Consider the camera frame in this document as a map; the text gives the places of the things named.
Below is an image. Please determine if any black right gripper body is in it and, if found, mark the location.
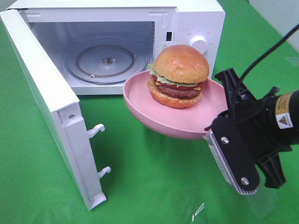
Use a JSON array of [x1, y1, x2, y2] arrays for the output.
[[221, 97, 292, 163]]

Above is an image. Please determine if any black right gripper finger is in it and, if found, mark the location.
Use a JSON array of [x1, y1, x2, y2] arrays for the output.
[[256, 152, 286, 189], [214, 68, 256, 112]]

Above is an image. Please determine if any pink round plate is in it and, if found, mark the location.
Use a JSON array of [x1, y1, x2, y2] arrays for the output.
[[123, 71, 227, 140]]

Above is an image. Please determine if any burger with sesame-free bun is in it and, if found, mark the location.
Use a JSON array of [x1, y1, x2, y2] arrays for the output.
[[147, 45, 209, 109]]

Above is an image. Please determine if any white microwave door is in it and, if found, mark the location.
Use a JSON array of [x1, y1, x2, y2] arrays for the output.
[[0, 9, 111, 210]]

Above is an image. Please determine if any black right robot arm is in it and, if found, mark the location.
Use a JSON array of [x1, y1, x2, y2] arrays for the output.
[[210, 68, 299, 195]]

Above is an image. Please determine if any upper white microwave knob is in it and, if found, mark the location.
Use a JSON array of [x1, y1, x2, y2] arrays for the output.
[[188, 34, 208, 54]]

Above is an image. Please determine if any glass microwave turntable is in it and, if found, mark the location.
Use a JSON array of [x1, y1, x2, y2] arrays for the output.
[[64, 45, 152, 85]]

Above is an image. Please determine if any white microwave oven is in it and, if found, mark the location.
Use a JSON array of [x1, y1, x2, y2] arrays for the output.
[[5, 0, 225, 95]]

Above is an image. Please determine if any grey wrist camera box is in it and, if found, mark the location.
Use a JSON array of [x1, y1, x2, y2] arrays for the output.
[[204, 116, 260, 195]]

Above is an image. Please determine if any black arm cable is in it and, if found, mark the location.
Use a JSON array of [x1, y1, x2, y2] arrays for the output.
[[240, 23, 299, 81]]

